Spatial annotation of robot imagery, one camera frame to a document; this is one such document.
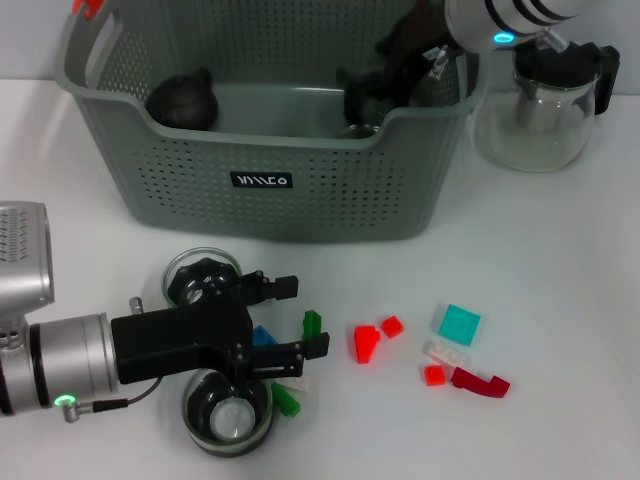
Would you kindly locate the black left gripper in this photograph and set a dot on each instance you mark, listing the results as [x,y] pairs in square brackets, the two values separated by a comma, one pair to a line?
[185,337]

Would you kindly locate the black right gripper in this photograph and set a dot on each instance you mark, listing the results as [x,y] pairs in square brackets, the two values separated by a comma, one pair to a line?
[415,55]

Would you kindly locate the teal toy plate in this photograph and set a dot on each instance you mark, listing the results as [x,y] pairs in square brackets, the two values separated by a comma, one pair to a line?
[459,324]

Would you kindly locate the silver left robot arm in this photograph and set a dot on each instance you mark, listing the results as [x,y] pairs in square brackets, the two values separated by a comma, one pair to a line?
[70,355]

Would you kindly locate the grey-green perforated storage bin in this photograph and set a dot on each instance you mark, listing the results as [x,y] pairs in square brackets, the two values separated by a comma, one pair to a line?
[300,210]

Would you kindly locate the blue toy brick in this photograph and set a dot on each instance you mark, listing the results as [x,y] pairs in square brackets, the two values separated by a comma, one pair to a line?
[264,337]

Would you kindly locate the green toy brick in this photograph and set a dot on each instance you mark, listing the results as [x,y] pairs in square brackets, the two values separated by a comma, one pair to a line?
[288,404]
[312,320]

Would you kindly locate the white studded toy brick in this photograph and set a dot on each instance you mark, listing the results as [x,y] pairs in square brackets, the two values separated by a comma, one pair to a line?
[301,385]

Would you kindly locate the red wedge toy brick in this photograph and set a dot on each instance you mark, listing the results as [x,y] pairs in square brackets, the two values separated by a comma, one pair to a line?
[365,342]

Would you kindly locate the small red toy brick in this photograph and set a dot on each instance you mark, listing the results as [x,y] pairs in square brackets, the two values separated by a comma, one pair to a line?
[434,375]
[391,326]

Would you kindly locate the silver left flange pin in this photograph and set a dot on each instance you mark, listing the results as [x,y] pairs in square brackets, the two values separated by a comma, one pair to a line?
[135,304]

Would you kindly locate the white flat toy plate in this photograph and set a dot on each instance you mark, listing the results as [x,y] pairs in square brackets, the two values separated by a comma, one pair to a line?
[444,352]

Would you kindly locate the glass pitcher with black lid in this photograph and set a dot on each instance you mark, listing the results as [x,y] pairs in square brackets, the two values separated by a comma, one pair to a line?
[540,130]

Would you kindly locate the black clay teapot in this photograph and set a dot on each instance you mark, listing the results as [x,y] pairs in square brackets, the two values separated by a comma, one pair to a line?
[182,102]

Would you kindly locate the dark red curved toy brick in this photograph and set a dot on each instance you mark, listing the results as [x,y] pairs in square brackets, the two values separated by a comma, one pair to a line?
[475,382]

